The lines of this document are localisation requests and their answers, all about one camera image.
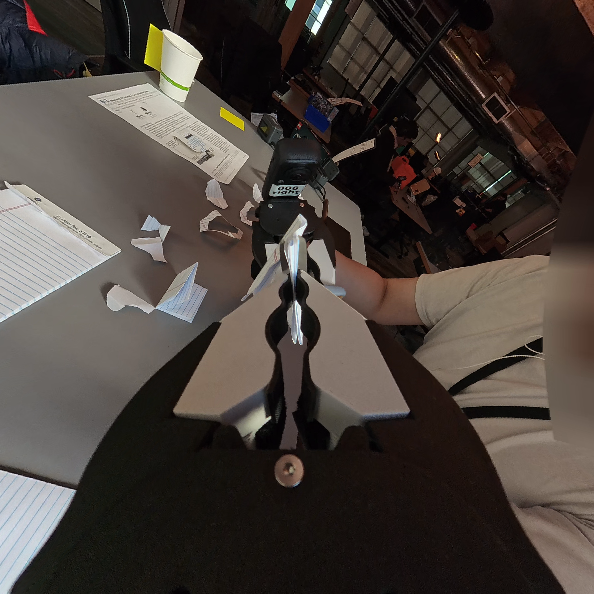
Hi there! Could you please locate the blue crate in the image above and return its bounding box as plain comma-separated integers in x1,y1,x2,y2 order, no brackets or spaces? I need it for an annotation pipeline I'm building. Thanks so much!
304,92,339,135

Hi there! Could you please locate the small grey box yellow label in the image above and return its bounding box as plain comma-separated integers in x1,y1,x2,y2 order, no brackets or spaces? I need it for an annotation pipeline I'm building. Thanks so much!
256,114,284,144

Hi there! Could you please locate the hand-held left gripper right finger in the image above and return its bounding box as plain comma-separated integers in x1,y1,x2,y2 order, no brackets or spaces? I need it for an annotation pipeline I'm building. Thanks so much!
297,271,411,451

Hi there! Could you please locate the lined paper pad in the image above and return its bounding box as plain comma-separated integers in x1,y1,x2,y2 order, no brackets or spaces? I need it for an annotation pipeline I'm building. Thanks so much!
0,470,77,594

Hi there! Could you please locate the dark blue puffer jacket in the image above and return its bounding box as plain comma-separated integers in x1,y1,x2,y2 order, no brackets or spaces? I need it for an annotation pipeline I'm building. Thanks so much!
0,0,93,84

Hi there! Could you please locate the black harness strap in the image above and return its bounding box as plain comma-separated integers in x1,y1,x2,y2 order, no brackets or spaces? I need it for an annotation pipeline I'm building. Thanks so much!
448,338,551,421

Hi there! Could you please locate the person's right forearm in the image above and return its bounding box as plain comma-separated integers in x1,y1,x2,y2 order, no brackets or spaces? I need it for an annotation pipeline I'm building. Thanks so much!
334,253,430,325

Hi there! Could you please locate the printed instruction sheet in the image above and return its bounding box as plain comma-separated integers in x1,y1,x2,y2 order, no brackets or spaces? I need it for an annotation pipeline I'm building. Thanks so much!
88,84,250,184

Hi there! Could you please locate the white lined legal pad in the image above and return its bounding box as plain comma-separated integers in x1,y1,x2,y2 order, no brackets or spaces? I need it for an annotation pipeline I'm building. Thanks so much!
0,181,122,323

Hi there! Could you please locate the lined paper strip scrap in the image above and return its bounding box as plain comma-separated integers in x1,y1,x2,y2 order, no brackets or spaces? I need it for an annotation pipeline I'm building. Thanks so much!
200,210,243,240

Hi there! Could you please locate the metal ventilation duct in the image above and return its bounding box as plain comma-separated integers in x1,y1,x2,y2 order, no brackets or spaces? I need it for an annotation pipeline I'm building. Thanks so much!
438,28,576,172

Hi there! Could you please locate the white paper tag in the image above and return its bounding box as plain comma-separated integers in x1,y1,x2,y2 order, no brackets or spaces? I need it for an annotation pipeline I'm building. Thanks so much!
332,138,376,164

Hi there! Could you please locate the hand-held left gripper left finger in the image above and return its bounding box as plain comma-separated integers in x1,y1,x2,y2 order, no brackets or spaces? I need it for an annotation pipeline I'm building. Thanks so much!
173,271,298,451

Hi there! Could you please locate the white paper cup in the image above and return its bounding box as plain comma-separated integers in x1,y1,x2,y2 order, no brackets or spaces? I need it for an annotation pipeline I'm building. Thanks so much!
159,29,203,103

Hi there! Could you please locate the narrow lined paper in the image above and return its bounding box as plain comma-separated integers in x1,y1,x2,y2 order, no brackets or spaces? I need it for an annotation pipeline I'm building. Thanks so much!
241,213,309,345

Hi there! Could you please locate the grey desk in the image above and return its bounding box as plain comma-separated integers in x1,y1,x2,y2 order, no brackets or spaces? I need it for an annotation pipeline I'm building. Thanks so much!
0,71,367,488

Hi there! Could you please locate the black chair white piping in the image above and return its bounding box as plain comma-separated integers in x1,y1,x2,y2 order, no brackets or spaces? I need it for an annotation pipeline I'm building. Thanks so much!
100,0,186,72

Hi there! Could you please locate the yellow sticky note pad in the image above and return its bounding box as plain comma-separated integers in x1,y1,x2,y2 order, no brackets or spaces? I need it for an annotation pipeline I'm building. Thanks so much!
144,23,164,70

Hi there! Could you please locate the folded lined paper booklet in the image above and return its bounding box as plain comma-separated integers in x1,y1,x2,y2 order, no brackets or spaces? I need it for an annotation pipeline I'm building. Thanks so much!
155,262,208,323

